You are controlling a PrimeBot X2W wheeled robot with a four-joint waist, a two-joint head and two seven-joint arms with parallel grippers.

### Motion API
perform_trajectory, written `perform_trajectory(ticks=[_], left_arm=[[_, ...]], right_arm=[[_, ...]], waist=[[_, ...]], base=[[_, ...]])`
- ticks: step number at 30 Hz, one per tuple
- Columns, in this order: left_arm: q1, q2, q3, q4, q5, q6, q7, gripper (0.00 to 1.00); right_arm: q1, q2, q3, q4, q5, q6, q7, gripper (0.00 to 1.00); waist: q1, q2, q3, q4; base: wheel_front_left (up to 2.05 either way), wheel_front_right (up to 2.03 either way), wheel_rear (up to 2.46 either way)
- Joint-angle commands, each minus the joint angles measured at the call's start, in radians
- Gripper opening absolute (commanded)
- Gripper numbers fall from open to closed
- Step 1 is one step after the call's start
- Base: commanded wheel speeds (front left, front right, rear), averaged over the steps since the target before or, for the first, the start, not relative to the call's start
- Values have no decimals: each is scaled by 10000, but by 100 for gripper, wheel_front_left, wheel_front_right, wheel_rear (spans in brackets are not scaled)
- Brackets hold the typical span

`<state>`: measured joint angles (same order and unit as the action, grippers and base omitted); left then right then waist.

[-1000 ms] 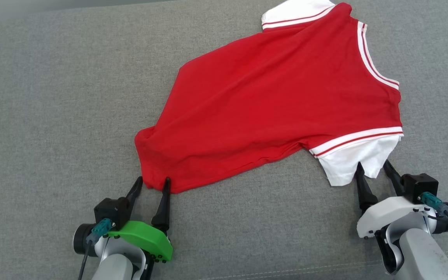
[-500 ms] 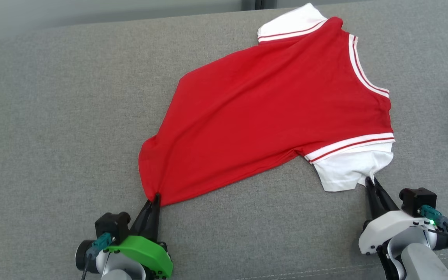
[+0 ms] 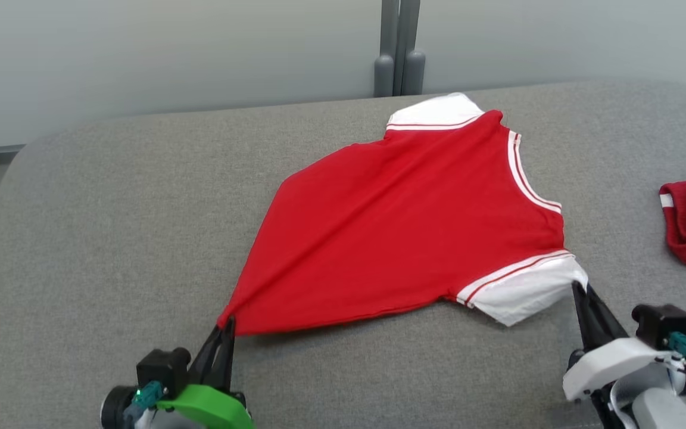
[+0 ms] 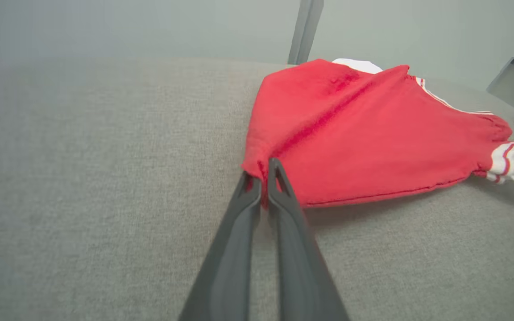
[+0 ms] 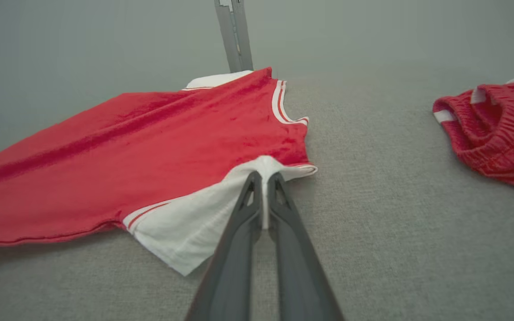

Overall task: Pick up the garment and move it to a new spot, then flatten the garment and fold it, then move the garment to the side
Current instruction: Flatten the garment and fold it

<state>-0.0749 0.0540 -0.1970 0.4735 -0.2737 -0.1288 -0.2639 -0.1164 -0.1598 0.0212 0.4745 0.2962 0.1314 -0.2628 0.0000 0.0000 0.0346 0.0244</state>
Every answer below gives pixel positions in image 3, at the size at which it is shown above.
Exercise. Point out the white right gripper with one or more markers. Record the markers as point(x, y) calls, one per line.
point(611, 363)

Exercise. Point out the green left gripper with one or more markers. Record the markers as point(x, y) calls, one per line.
point(212, 405)

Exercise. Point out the red shirt with white sleeves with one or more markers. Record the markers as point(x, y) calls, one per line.
point(408, 226)

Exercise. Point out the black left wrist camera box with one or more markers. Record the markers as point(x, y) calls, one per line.
point(161, 369)

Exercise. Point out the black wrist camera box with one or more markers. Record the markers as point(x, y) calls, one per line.
point(661, 325)
point(161, 369)

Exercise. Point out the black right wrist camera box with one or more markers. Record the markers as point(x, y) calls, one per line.
point(661, 325)

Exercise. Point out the grey partition post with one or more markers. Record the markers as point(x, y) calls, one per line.
point(399, 59)

